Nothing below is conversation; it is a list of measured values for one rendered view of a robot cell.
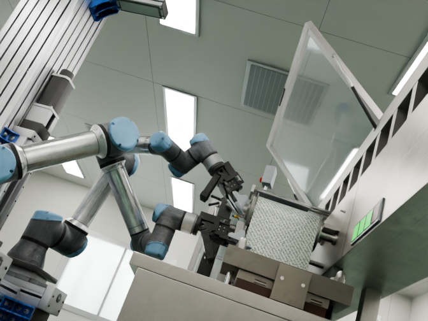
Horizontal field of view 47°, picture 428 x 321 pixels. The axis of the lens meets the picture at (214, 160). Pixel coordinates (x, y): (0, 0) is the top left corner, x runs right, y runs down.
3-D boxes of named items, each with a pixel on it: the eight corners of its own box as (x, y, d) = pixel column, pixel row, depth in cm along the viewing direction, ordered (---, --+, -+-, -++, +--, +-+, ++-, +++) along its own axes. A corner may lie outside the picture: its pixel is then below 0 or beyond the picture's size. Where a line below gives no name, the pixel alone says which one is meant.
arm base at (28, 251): (-2, 253, 191) (11, 230, 195) (15, 263, 204) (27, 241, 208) (32, 265, 188) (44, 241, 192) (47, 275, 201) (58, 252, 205)
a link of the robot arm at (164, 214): (151, 226, 179) (159, 205, 182) (179, 235, 178) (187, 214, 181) (149, 219, 172) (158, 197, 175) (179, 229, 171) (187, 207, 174)
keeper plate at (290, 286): (269, 299, 147) (279, 264, 151) (301, 310, 146) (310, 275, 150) (270, 297, 144) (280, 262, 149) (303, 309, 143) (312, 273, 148)
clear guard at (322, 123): (270, 146, 296) (271, 146, 296) (316, 216, 278) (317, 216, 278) (309, 30, 201) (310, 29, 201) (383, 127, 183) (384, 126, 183)
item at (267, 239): (236, 265, 171) (251, 216, 178) (302, 288, 168) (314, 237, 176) (236, 264, 170) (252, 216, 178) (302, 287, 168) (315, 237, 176)
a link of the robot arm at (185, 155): (159, 156, 196) (181, 139, 194) (176, 170, 203) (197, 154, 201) (164, 168, 190) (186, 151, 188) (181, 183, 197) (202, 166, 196)
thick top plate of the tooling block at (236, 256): (219, 272, 165) (225, 256, 168) (335, 314, 161) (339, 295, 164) (222, 262, 151) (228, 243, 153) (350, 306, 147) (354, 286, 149)
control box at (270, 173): (259, 186, 254) (265, 170, 258) (272, 190, 252) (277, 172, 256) (258, 181, 248) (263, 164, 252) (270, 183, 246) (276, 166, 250)
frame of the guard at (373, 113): (258, 149, 299) (269, 144, 301) (309, 227, 280) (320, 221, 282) (296, 23, 196) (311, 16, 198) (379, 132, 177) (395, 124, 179)
